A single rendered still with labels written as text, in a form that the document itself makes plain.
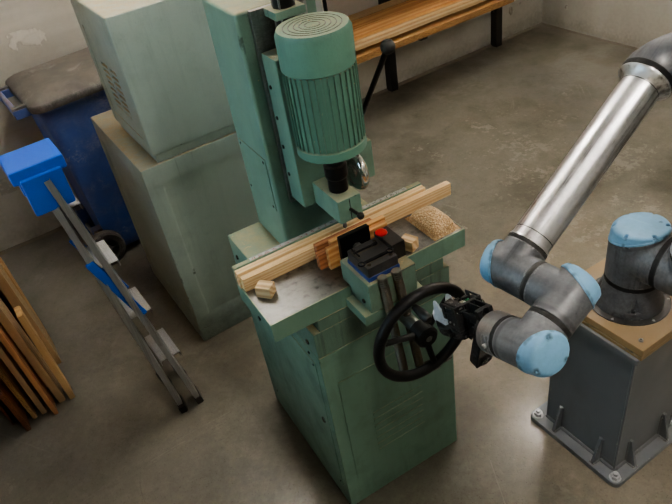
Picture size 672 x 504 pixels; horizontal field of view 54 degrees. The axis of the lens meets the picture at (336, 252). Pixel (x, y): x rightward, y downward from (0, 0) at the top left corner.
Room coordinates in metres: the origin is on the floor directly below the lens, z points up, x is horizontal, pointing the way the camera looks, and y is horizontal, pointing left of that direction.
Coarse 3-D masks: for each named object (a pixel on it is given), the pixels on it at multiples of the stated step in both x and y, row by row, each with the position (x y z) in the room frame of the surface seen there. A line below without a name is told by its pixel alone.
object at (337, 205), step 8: (312, 184) 1.52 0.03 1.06; (320, 184) 1.50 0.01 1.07; (320, 192) 1.48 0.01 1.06; (328, 192) 1.45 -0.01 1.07; (344, 192) 1.44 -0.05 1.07; (352, 192) 1.43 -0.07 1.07; (320, 200) 1.49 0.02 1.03; (328, 200) 1.44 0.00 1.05; (336, 200) 1.41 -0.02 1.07; (344, 200) 1.41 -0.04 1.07; (352, 200) 1.42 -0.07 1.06; (360, 200) 1.43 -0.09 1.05; (328, 208) 1.45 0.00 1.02; (336, 208) 1.41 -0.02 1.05; (344, 208) 1.41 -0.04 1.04; (360, 208) 1.42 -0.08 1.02; (336, 216) 1.41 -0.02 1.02; (344, 216) 1.40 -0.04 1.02; (352, 216) 1.41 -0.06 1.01
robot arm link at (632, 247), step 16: (624, 224) 1.38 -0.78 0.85; (640, 224) 1.36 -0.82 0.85; (656, 224) 1.35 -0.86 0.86; (608, 240) 1.39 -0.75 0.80; (624, 240) 1.32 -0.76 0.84; (640, 240) 1.30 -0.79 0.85; (656, 240) 1.29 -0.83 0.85; (608, 256) 1.37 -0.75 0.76; (624, 256) 1.32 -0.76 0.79; (640, 256) 1.29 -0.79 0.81; (656, 256) 1.26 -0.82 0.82; (608, 272) 1.36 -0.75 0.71; (624, 272) 1.31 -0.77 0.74; (640, 272) 1.27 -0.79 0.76; (640, 288) 1.29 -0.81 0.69
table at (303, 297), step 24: (408, 216) 1.52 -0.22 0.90; (432, 240) 1.39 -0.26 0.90; (456, 240) 1.41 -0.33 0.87; (312, 264) 1.38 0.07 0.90; (240, 288) 1.34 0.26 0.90; (288, 288) 1.30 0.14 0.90; (312, 288) 1.29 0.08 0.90; (336, 288) 1.27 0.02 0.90; (264, 312) 1.23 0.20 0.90; (288, 312) 1.21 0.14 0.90; (312, 312) 1.22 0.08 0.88; (360, 312) 1.20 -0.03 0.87; (384, 312) 1.20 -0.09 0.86
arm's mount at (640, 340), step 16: (592, 272) 1.50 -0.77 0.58; (592, 320) 1.30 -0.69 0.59; (608, 320) 1.29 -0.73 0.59; (624, 320) 1.27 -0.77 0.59; (640, 320) 1.26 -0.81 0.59; (656, 320) 1.25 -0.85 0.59; (608, 336) 1.25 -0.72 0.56; (624, 336) 1.22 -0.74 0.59; (640, 336) 1.21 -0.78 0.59; (656, 336) 1.20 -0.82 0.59; (640, 352) 1.16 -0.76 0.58
